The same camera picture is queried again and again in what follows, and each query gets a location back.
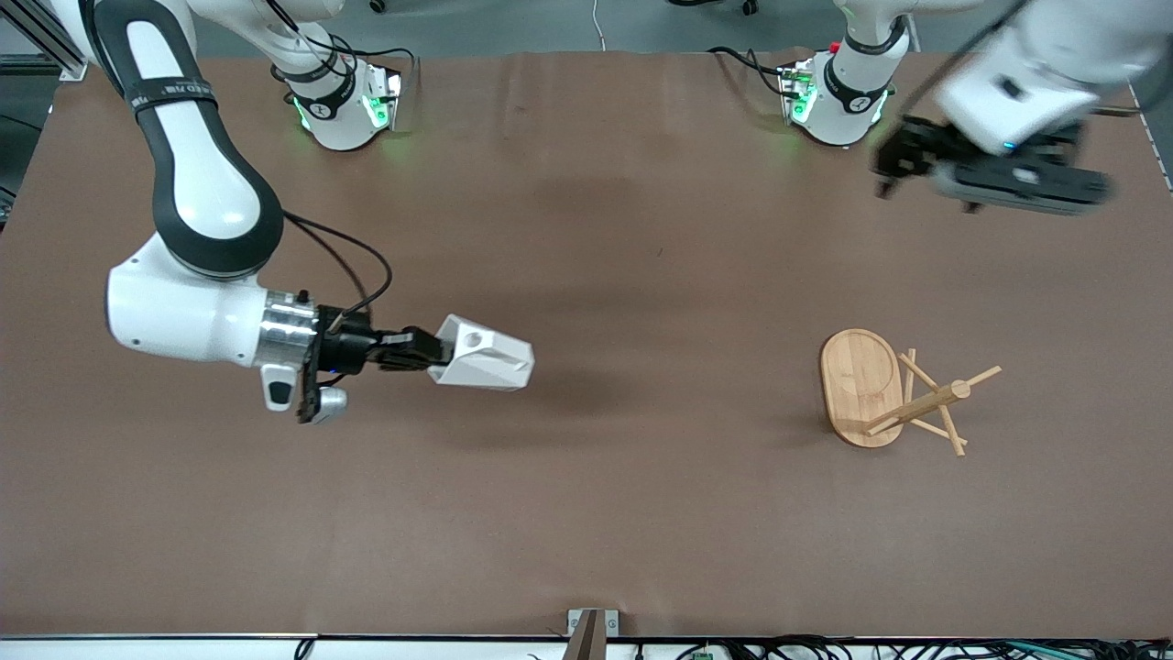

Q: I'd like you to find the wooden cup rack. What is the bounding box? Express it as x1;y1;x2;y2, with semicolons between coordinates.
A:
818;328;1003;457

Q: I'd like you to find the black cable tangle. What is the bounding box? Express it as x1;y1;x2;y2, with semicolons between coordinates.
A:
632;634;1173;660

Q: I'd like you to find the black right base cable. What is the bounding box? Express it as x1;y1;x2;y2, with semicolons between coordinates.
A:
266;0;415;93

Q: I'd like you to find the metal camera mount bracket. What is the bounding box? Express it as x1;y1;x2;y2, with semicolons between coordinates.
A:
566;609;620;660

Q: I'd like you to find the aluminium frame post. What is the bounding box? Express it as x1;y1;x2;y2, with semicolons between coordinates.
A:
0;0;90;83

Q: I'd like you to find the black right arm wrist cable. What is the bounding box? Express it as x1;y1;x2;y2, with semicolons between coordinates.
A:
282;211;395;322

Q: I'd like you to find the white hexagonal cup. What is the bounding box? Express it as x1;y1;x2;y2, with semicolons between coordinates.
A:
428;314;536;393

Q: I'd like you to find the brown paper table cover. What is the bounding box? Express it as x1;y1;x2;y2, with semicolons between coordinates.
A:
0;50;1173;639

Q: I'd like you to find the black left base cable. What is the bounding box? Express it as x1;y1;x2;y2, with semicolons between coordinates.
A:
708;44;791;98

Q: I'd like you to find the black base cable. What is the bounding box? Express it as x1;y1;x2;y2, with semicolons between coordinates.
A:
708;44;791;98
266;0;415;93

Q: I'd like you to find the silver base connector box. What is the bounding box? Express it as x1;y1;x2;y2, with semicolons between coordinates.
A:
778;59;818;126
362;64;405;131

